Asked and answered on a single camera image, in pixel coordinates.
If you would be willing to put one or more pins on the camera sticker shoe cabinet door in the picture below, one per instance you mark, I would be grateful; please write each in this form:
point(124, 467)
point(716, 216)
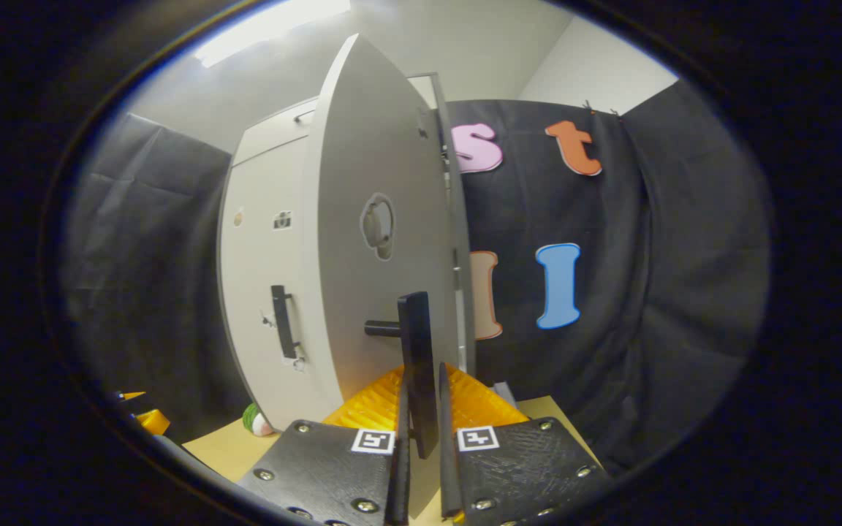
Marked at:
point(260, 256)

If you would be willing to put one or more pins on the small white box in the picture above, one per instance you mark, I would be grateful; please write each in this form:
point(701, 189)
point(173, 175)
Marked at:
point(505, 394)

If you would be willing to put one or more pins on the grey double-door shoe cabinet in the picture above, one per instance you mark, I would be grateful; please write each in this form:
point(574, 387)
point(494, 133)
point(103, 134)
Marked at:
point(466, 219)

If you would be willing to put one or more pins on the ceiling light panel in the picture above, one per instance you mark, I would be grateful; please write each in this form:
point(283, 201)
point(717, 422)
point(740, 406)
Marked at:
point(267, 25)

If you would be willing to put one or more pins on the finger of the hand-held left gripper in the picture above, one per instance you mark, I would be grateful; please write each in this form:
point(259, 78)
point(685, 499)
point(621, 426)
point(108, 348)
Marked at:
point(154, 421)

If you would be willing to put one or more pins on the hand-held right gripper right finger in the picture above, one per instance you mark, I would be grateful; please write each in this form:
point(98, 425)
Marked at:
point(523, 467)

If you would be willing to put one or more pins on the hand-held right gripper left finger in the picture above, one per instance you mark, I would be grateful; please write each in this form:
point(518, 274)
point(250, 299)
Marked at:
point(333, 467)

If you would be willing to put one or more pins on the green white small object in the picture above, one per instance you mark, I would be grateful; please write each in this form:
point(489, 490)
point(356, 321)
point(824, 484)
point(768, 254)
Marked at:
point(256, 421)

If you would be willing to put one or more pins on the shell sticker shoe cabinet door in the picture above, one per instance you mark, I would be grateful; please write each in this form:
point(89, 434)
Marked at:
point(362, 146)

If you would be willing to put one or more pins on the grey cabinet drawer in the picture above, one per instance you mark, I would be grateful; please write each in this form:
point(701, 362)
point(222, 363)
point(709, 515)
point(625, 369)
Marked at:
point(275, 135)

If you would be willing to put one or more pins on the black backdrop cloth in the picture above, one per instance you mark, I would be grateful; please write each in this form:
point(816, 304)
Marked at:
point(684, 256)

